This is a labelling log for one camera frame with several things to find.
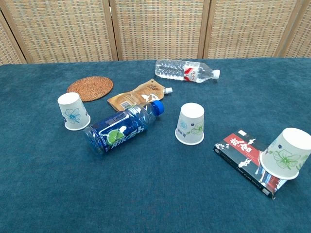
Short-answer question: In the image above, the brown spouted drink pouch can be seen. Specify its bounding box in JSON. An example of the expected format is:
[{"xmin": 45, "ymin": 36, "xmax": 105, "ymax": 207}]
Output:
[{"xmin": 107, "ymin": 78, "xmax": 173, "ymax": 112}]

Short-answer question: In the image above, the blue felt table cover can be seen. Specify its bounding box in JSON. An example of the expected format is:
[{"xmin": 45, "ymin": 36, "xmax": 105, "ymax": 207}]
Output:
[{"xmin": 0, "ymin": 57, "xmax": 311, "ymax": 233}]

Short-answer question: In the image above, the black red card box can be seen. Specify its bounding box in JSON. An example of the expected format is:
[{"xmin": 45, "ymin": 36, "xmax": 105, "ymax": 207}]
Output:
[{"xmin": 213, "ymin": 129, "xmax": 282, "ymax": 200}]

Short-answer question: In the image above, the clear plastic water bottle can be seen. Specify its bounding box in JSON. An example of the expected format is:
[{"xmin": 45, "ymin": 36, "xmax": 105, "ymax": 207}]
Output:
[{"xmin": 155, "ymin": 59, "xmax": 221, "ymax": 83}]

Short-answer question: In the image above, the blue plastic drink bottle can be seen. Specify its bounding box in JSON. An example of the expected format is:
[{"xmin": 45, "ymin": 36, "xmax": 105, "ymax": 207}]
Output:
[{"xmin": 83, "ymin": 100, "xmax": 165, "ymax": 155}]

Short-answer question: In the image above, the woven bamboo screen panel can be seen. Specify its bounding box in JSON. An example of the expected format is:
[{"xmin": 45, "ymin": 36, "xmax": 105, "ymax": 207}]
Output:
[
  {"xmin": 203, "ymin": 0, "xmax": 304, "ymax": 59},
  {"xmin": 109, "ymin": 0, "xmax": 211, "ymax": 61},
  {"xmin": 274, "ymin": 0, "xmax": 311, "ymax": 59},
  {"xmin": 0, "ymin": 0, "xmax": 120, "ymax": 64},
  {"xmin": 0, "ymin": 14, "xmax": 26, "ymax": 66}
]

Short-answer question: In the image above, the round woven rattan coaster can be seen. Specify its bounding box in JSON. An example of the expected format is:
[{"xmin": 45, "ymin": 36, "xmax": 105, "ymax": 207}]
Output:
[{"xmin": 67, "ymin": 76, "xmax": 114, "ymax": 102}]

